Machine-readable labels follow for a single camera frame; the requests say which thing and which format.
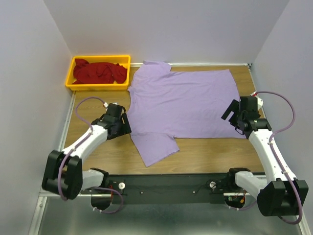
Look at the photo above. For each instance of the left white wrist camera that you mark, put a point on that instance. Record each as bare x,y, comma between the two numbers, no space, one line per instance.
106,104

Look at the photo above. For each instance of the left side aluminium rail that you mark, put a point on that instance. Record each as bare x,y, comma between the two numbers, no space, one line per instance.
65,122

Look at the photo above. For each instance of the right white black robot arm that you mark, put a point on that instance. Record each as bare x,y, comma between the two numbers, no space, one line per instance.
281,193

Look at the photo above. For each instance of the yellow plastic bin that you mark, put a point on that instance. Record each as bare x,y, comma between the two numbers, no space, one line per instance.
123,60

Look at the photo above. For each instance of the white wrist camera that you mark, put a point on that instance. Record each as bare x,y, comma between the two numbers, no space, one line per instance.
106,104
259,100

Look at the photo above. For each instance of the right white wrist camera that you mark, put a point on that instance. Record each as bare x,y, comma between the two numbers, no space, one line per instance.
259,100

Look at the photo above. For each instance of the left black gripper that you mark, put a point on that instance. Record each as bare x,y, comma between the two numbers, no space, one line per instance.
122,126

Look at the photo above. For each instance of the red t shirt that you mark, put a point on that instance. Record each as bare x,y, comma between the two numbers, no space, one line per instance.
98,73

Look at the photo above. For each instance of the aluminium frame rail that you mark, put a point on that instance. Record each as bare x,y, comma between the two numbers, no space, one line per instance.
49,193

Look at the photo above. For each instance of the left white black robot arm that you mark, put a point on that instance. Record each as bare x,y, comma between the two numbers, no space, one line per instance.
63,171

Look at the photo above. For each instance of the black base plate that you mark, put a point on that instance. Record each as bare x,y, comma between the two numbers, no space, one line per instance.
173,188

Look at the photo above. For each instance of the lavender t shirt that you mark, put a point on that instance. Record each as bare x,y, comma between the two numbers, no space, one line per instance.
167,105

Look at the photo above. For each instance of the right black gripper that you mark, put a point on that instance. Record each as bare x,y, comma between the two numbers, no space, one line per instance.
235,115

